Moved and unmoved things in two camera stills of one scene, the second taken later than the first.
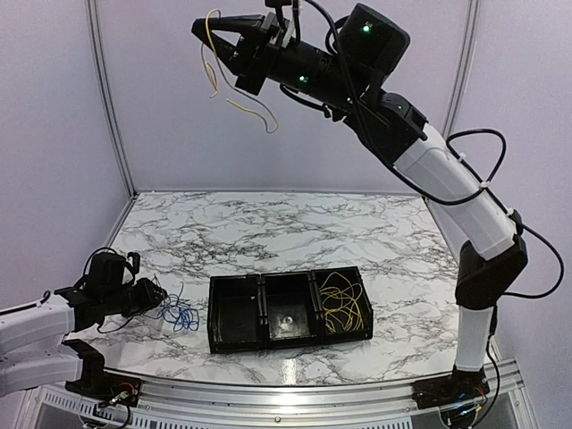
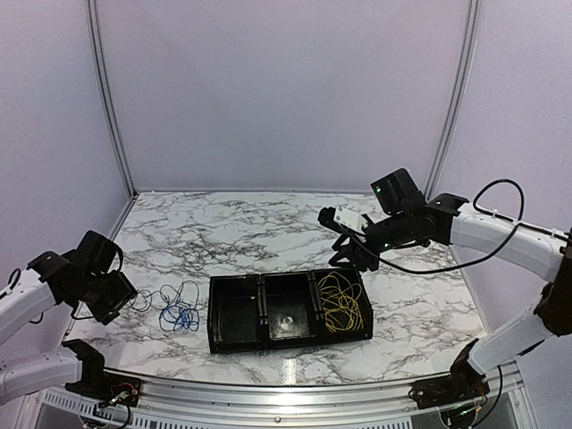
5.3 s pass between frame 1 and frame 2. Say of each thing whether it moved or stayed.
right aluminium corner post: stayed
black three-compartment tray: stayed
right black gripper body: moved
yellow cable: stayed
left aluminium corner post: stayed
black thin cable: moved
